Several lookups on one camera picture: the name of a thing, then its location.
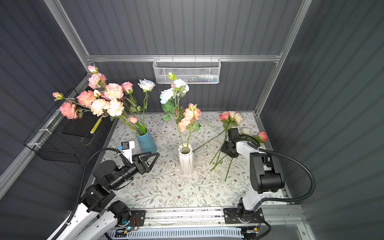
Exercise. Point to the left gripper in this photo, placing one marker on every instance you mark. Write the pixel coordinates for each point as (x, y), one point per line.
(144, 166)

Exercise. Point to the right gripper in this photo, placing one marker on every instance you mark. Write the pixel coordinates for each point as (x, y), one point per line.
(224, 149)

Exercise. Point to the blue ceramic vase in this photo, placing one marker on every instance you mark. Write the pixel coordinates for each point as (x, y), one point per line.
(147, 143)

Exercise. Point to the white ribbed vase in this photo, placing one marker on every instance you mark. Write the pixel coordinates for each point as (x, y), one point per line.
(186, 159)

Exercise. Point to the coral spray rose stem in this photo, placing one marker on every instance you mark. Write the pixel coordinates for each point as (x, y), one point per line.
(189, 123)

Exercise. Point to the cream double peony stem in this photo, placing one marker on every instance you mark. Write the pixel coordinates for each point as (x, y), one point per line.
(115, 109)

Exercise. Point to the white green flower stem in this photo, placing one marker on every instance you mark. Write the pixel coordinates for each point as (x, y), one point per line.
(171, 101)

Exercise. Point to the white rose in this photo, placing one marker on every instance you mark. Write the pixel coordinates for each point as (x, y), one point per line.
(147, 86)

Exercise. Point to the single pink rose stem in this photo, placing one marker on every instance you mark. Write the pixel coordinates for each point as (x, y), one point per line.
(134, 109)

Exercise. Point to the pink peony stem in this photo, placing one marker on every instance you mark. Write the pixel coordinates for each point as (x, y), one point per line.
(113, 92)

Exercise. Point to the pink spray rose stem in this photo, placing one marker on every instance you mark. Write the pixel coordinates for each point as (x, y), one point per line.
(75, 108)

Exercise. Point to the pink multi-bloom rose stem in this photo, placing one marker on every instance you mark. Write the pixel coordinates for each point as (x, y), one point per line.
(97, 79)

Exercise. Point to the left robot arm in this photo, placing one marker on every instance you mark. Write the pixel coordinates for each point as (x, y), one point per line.
(95, 211)

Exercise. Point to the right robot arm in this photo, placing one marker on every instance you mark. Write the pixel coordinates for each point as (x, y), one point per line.
(265, 172)

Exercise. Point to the pile of artificial flowers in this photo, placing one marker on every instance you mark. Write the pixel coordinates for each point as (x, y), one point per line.
(218, 155)

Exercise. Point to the floral table mat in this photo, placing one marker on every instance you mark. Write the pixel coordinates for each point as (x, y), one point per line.
(216, 181)

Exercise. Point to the yellow marker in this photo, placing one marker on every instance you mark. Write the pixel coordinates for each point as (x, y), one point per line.
(96, 125)

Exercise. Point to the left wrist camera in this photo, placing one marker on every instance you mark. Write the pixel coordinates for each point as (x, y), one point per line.
(125, 149)

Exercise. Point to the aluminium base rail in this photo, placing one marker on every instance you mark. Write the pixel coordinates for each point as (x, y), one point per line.
(214, 216)

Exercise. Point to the white wire basket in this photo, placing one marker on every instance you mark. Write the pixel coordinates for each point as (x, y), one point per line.
(192, 71)

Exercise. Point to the black wire basket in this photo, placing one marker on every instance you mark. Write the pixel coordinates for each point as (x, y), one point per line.
(69, 141)

